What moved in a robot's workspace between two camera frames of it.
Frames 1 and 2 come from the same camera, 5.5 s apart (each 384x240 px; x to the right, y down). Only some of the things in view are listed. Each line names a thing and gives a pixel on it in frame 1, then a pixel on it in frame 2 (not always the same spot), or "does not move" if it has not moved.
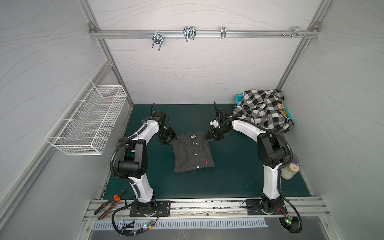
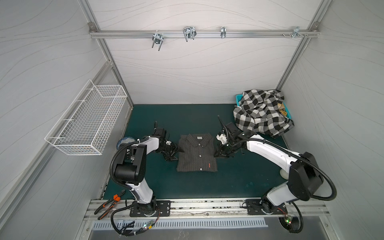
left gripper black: x=172 y=135 → x=174 y=149
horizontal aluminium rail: x=206 y=34 does not move
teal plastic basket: x=238 y=101 does not move
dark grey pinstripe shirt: x=191 y=152 does not move
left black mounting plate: x=155 y=208 does not move
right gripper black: x=216 y=132 → x=223 y=148
